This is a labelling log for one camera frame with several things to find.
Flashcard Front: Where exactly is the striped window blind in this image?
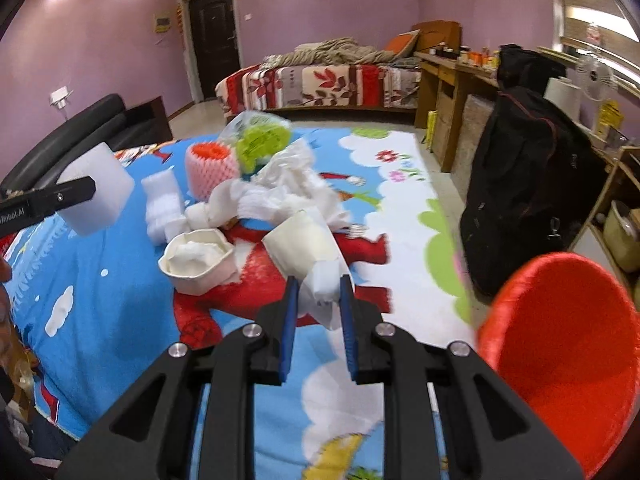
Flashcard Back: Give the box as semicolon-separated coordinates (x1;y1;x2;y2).
550;0;640;96

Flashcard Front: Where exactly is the dark brown door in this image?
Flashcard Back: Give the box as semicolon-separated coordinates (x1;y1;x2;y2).
187;0;236;103

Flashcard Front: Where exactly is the white paper bowl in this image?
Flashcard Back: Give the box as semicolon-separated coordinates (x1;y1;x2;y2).
158;227;239;297

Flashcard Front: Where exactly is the crumpled white tissue pile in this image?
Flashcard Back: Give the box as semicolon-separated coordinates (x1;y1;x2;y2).
250;137;353;233

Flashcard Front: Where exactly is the black leather sofa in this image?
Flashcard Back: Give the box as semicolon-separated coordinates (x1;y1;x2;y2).
0;92;128;191

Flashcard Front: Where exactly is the yellow packet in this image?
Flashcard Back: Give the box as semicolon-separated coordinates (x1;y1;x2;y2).
597;100;623;136

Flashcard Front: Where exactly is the grey-brown crumpled blanket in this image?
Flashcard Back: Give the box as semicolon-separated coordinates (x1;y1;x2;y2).
262;37;401;68

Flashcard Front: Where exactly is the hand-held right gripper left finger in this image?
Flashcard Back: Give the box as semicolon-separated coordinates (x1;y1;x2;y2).
54;276;301;480

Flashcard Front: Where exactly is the white foam block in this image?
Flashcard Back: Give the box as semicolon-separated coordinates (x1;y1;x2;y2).
56;141;135;237

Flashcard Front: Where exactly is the red plastic bin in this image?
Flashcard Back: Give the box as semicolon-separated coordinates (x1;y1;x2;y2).
476;251;627;480

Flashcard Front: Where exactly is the orange pillow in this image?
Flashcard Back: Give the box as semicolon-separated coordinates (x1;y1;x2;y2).
385;30;421;58

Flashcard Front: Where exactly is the beige cooking pot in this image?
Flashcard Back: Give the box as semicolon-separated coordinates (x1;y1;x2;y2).
602;200;640;273

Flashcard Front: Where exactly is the orange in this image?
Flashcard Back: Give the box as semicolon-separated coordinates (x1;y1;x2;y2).
184;142;240;202

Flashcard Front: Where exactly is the row of small bottles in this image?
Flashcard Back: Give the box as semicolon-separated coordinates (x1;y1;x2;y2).
430;45;501;68

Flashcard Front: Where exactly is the cartoon printed blanket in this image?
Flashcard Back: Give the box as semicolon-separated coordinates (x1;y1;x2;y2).
0;127;476;480

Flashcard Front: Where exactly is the white desk fan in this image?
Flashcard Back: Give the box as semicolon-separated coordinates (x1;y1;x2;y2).
575;55;616;106

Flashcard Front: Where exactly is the cream paper cup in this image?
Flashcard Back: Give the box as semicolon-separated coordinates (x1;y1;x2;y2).
262;209;347;281

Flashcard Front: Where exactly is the small black bag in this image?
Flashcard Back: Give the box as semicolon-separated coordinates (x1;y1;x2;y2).
496;44;568;95

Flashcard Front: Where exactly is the large black duffel bag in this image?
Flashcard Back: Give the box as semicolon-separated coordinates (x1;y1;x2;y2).
459;85;603;302

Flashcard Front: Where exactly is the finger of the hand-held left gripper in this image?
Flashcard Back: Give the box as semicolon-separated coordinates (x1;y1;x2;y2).
29;176;97;218

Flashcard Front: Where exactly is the bed with floral cover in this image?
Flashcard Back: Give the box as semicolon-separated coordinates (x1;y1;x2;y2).
215;57;423;112

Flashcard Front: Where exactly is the wooden white cabinet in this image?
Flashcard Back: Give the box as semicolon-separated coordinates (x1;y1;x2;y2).
565;145;640;311

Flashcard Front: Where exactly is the dark wooden side table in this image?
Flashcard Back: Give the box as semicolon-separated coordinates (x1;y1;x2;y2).
125;95;173;143

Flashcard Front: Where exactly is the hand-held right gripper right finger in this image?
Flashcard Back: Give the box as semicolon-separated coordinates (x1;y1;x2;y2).
339;274;586;480

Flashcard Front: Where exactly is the wooden desk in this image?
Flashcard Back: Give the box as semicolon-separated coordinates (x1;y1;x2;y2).
414;50;501;173

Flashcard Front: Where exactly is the green printed plastic bag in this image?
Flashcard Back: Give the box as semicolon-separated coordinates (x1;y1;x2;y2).
219;109;295;177

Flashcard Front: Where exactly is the white foam wrap piece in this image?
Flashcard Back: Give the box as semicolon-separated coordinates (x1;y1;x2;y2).
141;169;187;243

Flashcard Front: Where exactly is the yellow box under desk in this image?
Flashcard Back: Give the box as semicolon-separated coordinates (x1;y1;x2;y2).
425;110;440;151

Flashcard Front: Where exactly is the wooden bed headboard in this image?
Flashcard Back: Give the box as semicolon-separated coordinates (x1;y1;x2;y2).
411;20;462;53

